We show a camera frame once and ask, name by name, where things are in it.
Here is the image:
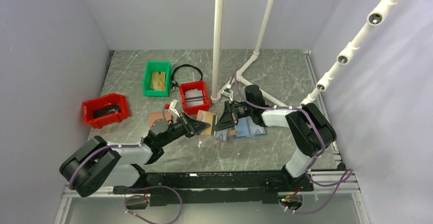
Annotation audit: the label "green bin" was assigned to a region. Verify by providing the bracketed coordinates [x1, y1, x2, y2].
[142, 61, 172, 97]

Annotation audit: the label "yellow cards in green bin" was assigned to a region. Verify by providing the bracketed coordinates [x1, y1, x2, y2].
[150, 71, 166, 91]

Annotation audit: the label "white cards in red bin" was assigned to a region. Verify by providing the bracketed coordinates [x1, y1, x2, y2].
[185, 89, 204, 108]

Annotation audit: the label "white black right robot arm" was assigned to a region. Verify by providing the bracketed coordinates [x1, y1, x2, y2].
[213, 85, 336, 191]

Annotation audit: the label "white PVC pipe frame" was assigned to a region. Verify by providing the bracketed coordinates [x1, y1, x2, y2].
[210, 0, 292, 110]

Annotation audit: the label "tan closed card holder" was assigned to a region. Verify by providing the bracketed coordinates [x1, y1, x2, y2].
[148, 111, 173, 127]

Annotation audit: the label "tan card holder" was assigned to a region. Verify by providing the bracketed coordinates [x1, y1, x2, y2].
[148, 111, 173, 127]
[197, 110, 239, 142]

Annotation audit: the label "black cable loop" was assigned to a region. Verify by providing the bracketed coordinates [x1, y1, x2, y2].
[171, 64, 204, 90]

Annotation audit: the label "large red bin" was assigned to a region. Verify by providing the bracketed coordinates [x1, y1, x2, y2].
[82, 93, 131, 129]

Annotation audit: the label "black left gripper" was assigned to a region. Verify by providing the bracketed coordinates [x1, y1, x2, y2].
[160, 112, 210, 147]

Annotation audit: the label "white PVC camera pole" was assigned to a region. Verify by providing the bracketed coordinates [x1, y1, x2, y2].
[300, 0, 398, 106]

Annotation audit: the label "black item in red bin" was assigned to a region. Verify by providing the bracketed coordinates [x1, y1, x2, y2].
[93, 104, 121, 119]

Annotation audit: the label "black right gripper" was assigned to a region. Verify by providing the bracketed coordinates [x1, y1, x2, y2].
[213, 101, 253, 132]

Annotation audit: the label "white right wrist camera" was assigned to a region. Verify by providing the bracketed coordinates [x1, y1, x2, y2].
[221, 84, 233, 101]

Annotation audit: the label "blue card holder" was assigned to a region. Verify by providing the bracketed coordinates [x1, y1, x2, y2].
[234, 117, 268, 139]

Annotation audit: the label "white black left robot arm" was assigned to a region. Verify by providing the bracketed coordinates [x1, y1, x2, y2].
[59, 113, 211, 197]

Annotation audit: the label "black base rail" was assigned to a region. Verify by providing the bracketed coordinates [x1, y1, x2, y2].
[113, 170, 314, 207]

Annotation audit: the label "gold magnetic stripe card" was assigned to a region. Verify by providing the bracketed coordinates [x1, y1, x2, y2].
[197, 110, 218, 136]

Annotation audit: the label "small red bin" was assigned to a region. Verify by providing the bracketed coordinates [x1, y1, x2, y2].
[179, 80, 210, 115]

